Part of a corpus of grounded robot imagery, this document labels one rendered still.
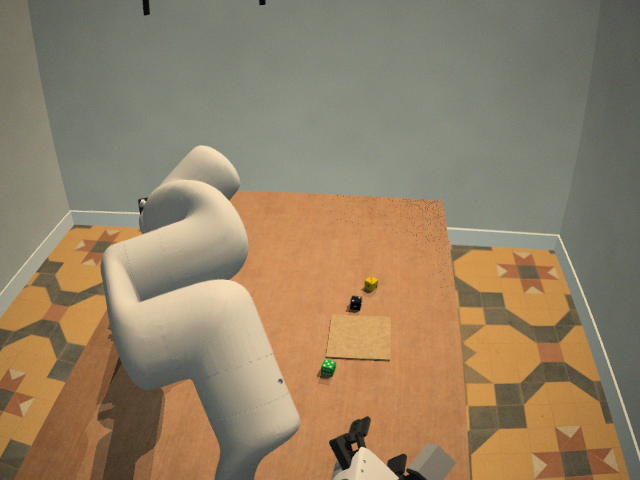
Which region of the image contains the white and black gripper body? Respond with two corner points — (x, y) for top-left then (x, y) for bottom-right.
(332, 447), (399, 480)

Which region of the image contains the green die with white pips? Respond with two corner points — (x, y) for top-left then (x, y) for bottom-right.
(321, 359), (336, 376)

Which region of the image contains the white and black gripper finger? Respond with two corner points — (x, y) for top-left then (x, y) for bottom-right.
(387, 454), (407, 479)
(329, 416), (371, 470)

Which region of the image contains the yellow die with black pips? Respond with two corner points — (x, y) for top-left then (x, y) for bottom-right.
(365, 276), (378, 291)

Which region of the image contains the black die with white pips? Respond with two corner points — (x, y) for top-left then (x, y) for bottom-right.
(350, 296), (362, 310)

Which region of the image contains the beige flat mat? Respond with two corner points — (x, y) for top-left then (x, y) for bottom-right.
(326, 314), (391, 361)

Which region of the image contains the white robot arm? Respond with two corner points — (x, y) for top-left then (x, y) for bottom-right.
(100, 146), (300, 480)

